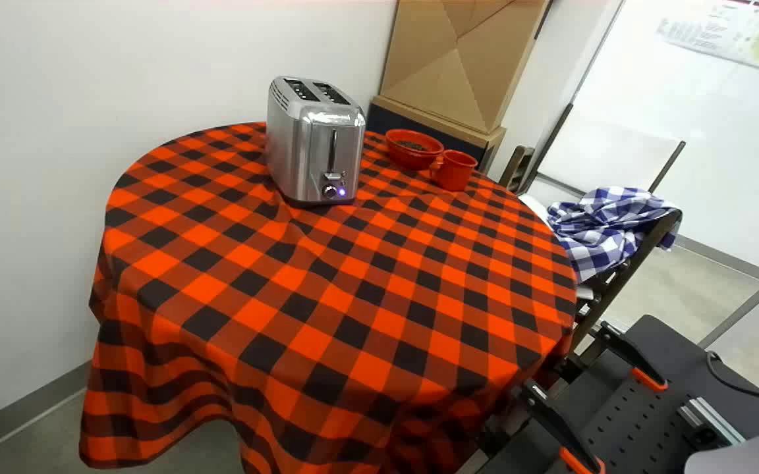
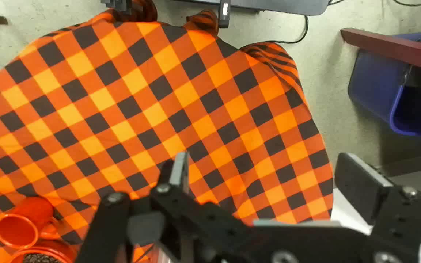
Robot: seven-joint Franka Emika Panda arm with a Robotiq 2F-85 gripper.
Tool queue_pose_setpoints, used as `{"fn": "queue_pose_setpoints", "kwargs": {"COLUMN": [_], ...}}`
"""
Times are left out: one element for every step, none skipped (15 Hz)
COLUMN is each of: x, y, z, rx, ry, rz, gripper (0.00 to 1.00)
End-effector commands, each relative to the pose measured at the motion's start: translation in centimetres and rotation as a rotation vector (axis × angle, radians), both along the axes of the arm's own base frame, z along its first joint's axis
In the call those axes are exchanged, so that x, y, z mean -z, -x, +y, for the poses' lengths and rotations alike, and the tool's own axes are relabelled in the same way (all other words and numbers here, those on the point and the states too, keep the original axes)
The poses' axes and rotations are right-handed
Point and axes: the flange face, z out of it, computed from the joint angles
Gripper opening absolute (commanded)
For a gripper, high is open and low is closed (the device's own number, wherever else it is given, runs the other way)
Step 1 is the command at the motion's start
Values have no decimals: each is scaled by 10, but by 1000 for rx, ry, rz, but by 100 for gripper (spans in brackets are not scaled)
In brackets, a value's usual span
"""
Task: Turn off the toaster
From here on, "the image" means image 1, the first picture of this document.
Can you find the silver two-slot toaster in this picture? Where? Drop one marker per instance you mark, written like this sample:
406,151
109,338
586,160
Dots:
306,149

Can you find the red bowl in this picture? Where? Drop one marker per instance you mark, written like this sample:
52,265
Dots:
410,151

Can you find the red cup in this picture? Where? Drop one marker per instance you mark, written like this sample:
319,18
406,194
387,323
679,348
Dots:
454,173

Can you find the red black checkered tablecloth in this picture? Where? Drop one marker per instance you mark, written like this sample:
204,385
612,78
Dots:
329,332

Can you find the black cabinet under cardboard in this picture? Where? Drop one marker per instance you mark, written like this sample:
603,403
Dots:
388,120

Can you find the large cardboard box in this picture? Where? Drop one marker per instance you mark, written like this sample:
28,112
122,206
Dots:
460,61

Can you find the blue white checkered cloth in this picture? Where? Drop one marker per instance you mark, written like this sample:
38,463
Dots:
605,228

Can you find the black folding stand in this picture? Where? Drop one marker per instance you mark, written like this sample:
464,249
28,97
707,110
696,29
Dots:
625,265

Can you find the whiteboard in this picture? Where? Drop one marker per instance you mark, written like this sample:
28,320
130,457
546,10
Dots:
713,140

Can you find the paper poster with chart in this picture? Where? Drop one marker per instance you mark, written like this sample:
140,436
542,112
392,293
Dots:
750,35

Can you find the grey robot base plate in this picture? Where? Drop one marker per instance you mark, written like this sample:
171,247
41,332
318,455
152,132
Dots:
739,457

